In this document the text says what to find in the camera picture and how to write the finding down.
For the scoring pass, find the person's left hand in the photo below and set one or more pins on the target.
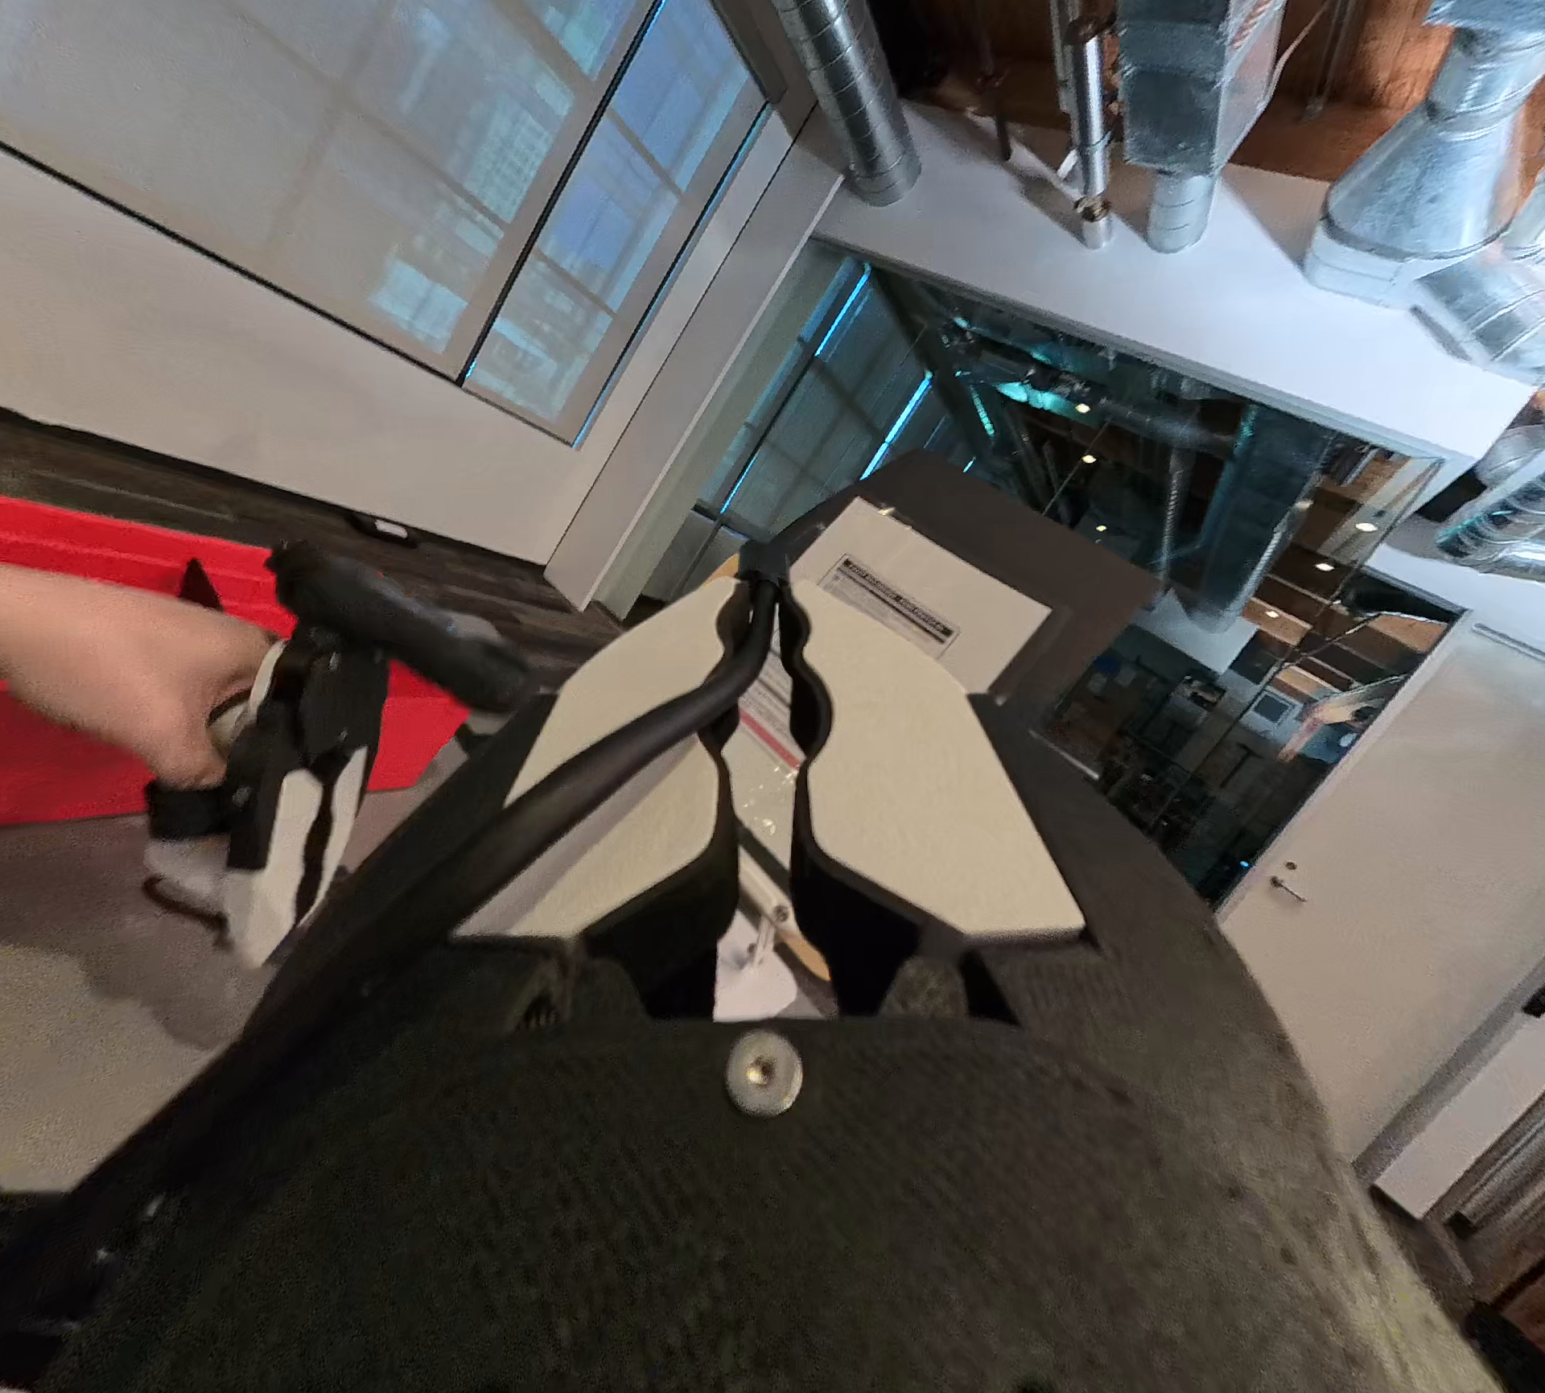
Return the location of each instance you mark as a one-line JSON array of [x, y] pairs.
[[183, 680]]

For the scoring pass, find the spiral silver duct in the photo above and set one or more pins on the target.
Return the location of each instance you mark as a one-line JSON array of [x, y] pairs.
[[1507, 525]]

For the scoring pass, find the white monitor stand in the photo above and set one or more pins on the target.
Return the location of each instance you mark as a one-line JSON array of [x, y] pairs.
[[742, 991]]

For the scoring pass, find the white door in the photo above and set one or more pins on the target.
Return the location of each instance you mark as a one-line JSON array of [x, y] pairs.
[[1387, 872]]

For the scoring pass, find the silver metal pipe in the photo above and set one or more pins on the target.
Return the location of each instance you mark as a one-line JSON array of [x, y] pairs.
[[1093, 127]]

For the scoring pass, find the large tapered silver duct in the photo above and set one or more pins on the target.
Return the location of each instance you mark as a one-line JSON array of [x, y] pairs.
[[1450, 186]]

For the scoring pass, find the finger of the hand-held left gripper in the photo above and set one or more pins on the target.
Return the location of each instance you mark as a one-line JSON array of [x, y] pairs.
[[342, 815], [263, 910]]

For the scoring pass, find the large glass window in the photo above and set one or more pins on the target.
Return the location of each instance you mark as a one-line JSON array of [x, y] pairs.
[[241, 29]]

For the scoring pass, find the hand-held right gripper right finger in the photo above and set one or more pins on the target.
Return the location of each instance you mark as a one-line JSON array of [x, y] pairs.
[[929, 815]]

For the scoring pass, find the instruction sheet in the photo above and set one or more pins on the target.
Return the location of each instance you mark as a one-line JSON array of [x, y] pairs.
[[967, 620]]

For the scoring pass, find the person's left forearm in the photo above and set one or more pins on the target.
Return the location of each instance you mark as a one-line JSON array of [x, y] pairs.
[[47, 634]]

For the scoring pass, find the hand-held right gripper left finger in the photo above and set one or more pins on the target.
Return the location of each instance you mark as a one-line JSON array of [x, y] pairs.
[[627, 872]]

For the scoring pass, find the red plastic bin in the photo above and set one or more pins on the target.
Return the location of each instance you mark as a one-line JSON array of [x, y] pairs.
[[70, 572]]

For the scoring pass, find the rectangular silver duct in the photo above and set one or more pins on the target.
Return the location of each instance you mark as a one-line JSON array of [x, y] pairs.
[[1194, 29]]

